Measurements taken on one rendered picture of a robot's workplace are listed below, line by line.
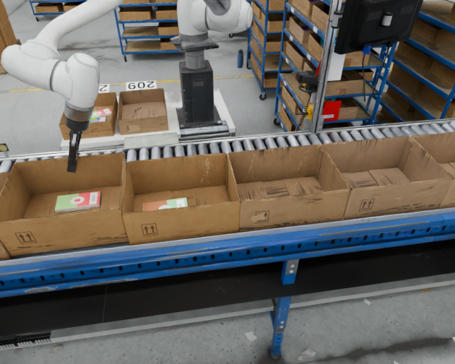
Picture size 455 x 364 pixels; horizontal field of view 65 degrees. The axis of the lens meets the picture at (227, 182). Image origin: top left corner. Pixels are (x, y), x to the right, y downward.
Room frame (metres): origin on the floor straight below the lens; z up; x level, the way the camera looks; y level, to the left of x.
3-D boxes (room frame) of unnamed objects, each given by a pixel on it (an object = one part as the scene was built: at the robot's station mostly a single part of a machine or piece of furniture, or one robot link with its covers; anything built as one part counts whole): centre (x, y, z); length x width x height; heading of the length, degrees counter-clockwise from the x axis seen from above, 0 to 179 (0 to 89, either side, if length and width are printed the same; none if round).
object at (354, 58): (2.55, -0.77, 0.99); 0.40 x 0.30 x 0.10; 6
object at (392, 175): (1.13, -0.60, 0.97); 0.39 x 0.29 x 0.17; 99
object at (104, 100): (1.95, 0.82, 0.80); 0.38 x 0.28 x 0.10; 9
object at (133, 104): (2.01, 0.52, 0.80); 0.38 x 0.28 x 0.10; 11
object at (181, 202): (0.95, 0.22, 0.92); 0.16 x 0.11 x 0.07; 101
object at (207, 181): (1.01, 0.17, 0.96); 0.39 x 0.29 x 0.17; 99
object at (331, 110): (1.89, -0.58, 0.85); 0.16 x 0.01 x 0.13; 99
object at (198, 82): (2.01, 0.18, 0.91); 0.26 x 0.26 x 0.33; 12
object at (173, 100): (2.06, 0.50, 0.74); 1.00 x 0.58 x 0.03; 102
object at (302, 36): (3.02, -0.69, 0.99); 0.40 x 0.30 x 0.10; 7
